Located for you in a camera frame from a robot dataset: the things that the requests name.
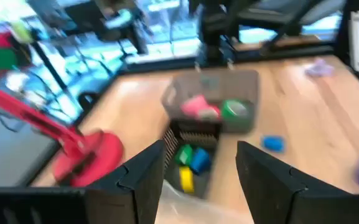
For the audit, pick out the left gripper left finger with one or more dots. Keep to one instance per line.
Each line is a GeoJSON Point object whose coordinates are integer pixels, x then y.
{"type": "Point", "coordinates": [129, 193]}

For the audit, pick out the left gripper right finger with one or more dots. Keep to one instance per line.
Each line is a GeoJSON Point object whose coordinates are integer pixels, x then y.
{"type": "Point", "coordinates": [275, 193]}

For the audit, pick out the blue mini stapler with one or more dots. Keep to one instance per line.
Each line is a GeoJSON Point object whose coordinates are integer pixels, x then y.
{"type": "Point", "coordinates": [273, 143]}
{"type": "Point", "coordinates": [201, 161]}

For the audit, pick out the yellow mini stapler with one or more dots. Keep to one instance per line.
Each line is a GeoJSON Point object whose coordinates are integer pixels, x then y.
{"type": "Point", "coordinates": [186, 179]}

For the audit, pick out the green tape roll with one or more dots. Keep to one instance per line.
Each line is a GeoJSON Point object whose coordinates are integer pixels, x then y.
{"type": "Point", "coordinates": [235, 110]}
{"type": "Point", "coordinates": [183, 155]}

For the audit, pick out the pink tape roll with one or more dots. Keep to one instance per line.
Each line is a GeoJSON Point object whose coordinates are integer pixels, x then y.
{"type": "Point", "coordinates": [194, 105]}

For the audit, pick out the pale staple remover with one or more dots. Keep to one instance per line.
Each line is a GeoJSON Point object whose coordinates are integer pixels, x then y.
{"type": "Point", "coordinates": [319, 68]}

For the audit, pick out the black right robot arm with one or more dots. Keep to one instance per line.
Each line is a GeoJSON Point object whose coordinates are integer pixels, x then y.
{"type": "Point", "coordinates": [211, 31]}

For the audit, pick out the red desk lamp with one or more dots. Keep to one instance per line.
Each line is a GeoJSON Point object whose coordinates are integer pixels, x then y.
{"type": "Point", "coordinates": [89, 158]}

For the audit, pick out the black slotted plastic basket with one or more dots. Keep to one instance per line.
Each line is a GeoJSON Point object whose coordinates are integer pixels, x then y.
{"type": "Point", "coordinates": [198, 138]}

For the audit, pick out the grey translucent plastic bin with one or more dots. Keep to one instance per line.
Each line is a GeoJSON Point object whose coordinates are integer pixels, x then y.
{"type": "Point", "coordinates": [216, 84]}

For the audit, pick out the black aluminium table frame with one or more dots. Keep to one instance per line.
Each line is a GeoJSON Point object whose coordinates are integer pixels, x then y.
{"type": "Point", "coordinates": [291, 49]}

